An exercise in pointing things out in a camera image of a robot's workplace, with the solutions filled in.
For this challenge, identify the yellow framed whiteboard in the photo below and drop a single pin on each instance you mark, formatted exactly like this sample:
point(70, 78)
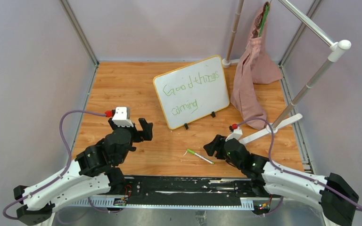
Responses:
point(192, 92)

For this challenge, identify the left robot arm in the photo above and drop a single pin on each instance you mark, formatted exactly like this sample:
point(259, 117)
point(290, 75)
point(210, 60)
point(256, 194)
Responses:
point(94, 171)

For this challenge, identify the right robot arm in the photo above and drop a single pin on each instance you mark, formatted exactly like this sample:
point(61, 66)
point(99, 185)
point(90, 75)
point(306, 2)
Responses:
point(330, 194)

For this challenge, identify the pink cloth bag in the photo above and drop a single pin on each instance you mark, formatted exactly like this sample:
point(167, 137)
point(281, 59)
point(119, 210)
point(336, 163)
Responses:
point(254, 67)

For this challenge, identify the white clothes rack frame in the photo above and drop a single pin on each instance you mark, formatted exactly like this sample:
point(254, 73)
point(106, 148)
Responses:
point(327, 109)

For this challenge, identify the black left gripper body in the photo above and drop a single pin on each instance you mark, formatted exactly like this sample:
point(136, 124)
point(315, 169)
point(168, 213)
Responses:
point(136, 137)

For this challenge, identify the green whiteboard marker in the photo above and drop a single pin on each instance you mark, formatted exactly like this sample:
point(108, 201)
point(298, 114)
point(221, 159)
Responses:
point(199, 156)

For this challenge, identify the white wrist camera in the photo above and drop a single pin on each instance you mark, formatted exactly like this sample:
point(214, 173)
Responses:
point(235, 132)
point(121, 117)

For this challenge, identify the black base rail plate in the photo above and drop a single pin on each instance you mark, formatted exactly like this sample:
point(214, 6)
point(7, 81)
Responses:
point(191, 191)

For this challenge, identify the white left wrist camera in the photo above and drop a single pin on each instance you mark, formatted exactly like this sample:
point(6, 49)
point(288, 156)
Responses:
point(121, 117)

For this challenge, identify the wooden rack pole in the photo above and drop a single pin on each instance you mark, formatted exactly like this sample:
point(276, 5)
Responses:
point(226, 60)

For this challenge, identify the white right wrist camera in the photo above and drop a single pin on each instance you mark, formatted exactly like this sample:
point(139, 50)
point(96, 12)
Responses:
point(235, 132)

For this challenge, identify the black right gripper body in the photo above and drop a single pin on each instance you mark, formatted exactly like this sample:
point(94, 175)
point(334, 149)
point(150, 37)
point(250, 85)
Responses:
point(221, 153)

